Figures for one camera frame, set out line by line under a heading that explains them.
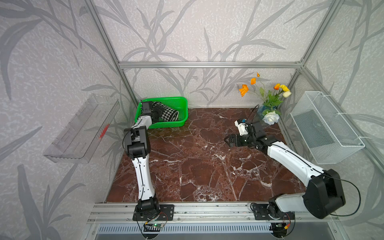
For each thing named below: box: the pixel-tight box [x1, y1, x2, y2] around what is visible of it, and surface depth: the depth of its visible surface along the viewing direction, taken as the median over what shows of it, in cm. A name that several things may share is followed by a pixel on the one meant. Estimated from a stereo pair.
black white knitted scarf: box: [152, 101, 179, 122], surface depth 107 cm
